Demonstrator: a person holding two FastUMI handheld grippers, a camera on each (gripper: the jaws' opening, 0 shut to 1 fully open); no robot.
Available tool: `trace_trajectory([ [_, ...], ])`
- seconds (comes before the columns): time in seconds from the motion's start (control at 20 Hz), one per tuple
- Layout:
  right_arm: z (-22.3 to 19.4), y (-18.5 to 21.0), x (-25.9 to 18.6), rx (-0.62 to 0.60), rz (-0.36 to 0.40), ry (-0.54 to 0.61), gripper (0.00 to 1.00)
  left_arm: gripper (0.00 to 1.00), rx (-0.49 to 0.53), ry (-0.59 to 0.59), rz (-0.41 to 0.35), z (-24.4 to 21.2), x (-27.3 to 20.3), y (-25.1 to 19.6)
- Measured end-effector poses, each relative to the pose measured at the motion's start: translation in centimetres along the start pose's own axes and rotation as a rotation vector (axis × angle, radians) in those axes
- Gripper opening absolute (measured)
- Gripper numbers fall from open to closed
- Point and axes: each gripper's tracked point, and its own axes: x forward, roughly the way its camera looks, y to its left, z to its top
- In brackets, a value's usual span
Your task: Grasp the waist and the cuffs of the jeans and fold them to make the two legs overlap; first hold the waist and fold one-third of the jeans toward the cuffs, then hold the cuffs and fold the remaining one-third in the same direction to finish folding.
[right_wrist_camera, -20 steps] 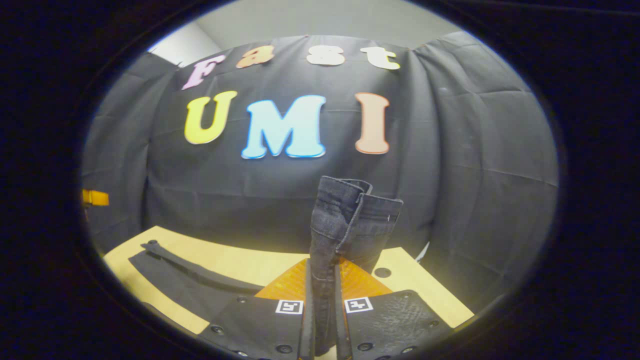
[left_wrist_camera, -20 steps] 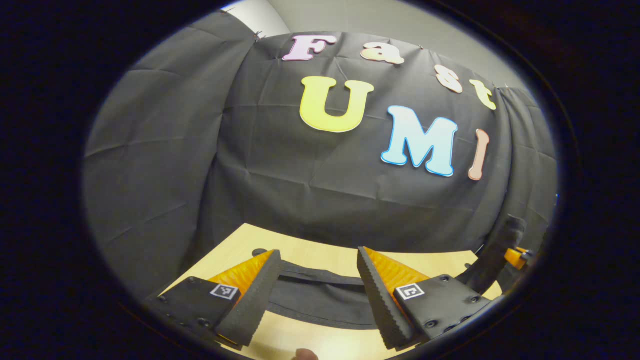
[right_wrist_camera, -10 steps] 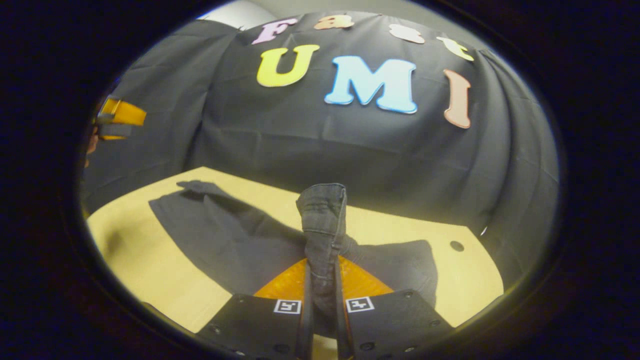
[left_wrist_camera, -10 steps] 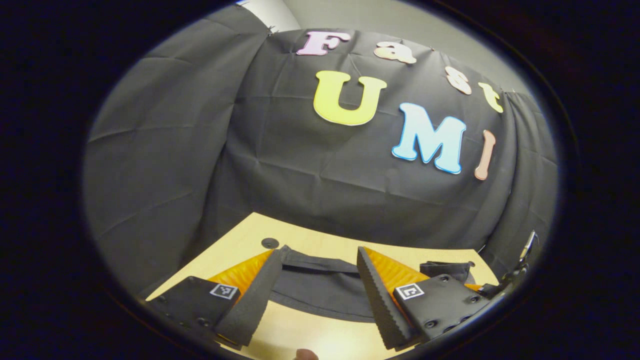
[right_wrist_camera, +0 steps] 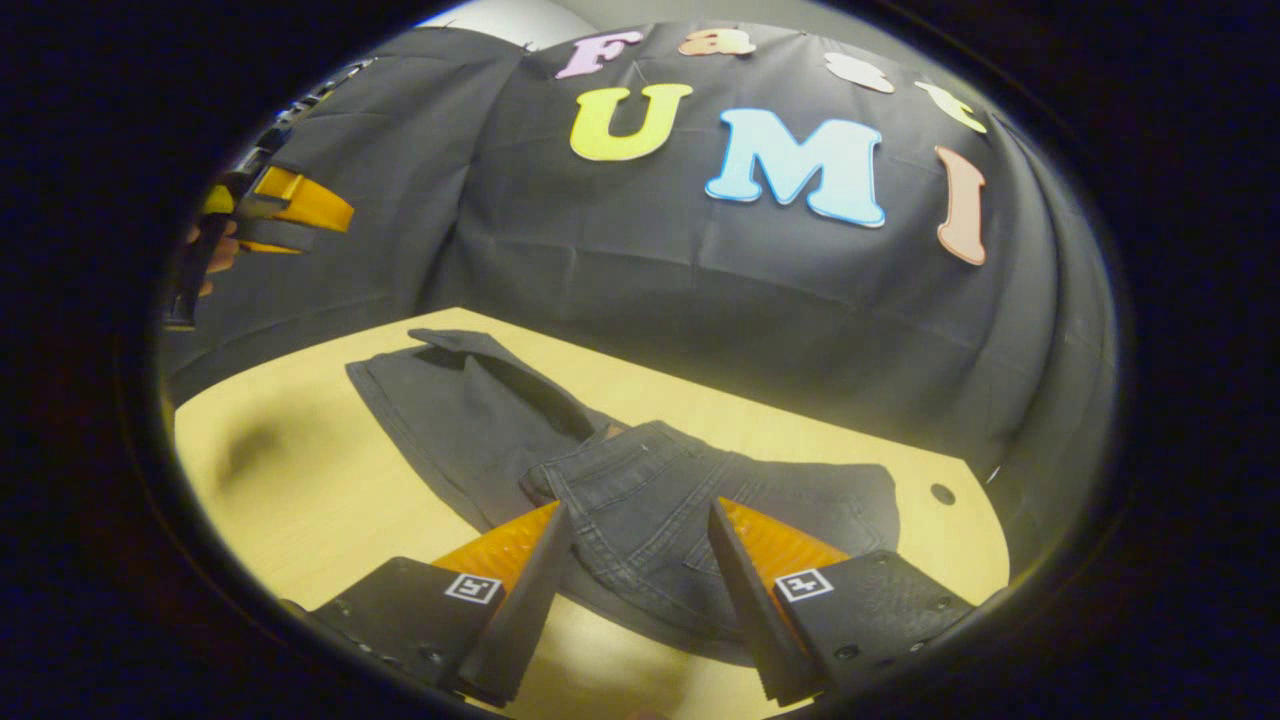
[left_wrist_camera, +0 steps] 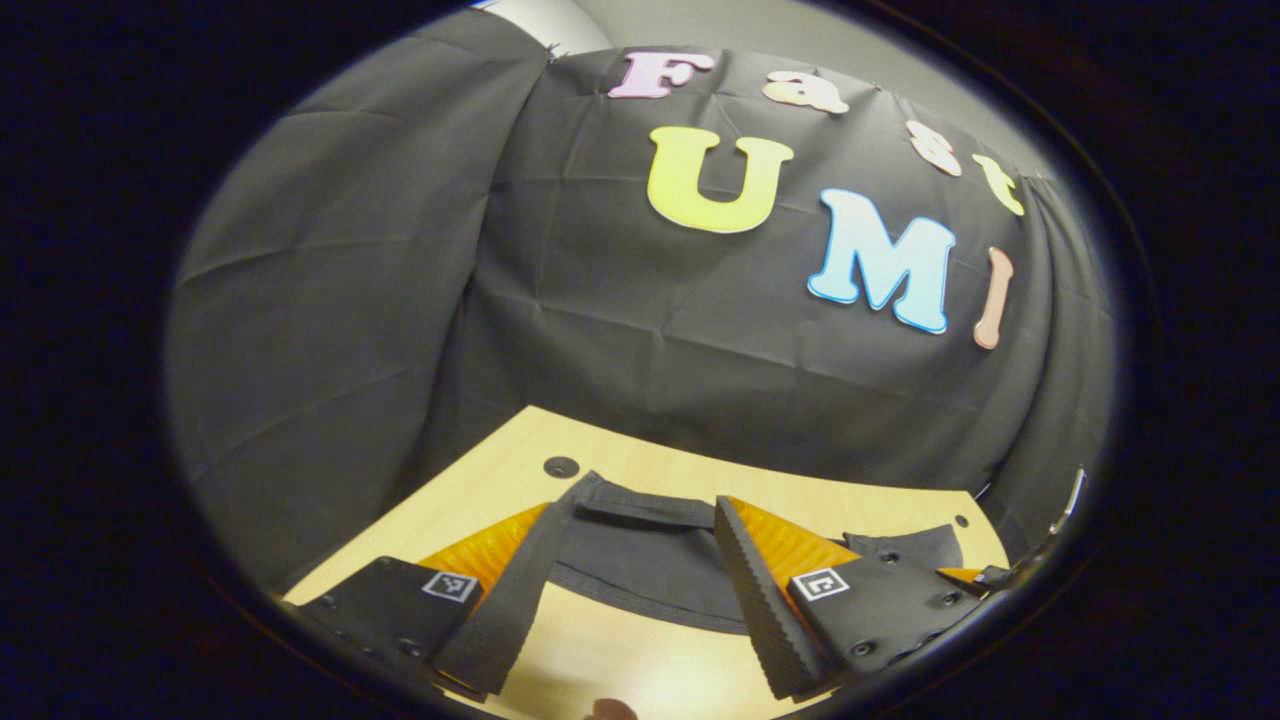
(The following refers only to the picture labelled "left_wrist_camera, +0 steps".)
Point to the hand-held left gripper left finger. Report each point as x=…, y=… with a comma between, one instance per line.
x=500, y=620

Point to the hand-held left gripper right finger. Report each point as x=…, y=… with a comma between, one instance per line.
x=765, y=610

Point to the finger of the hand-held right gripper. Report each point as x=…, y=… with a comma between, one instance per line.
x=962, y=575

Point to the dark grey jeans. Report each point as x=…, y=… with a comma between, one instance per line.
x=640, y=570

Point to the black backdrop cloth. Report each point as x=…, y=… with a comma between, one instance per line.
x=400, y=300

